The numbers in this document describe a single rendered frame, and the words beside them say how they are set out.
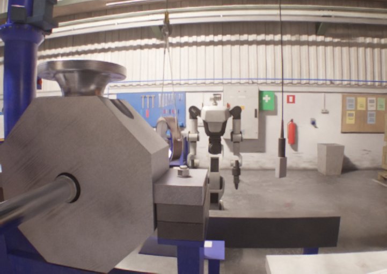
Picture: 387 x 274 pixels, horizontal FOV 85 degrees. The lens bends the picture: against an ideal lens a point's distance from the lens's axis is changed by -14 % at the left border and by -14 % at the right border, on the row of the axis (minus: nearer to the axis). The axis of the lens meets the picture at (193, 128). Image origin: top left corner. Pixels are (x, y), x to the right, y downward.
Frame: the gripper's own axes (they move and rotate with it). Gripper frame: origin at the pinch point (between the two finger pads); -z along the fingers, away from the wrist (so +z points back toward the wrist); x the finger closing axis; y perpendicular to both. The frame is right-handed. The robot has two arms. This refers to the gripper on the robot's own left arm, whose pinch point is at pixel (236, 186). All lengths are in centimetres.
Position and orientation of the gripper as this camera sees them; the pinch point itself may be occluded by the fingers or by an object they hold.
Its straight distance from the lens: 251.5
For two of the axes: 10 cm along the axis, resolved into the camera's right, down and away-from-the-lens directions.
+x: -0.8, -1.5, -9.9
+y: 10.0, 0.0, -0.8
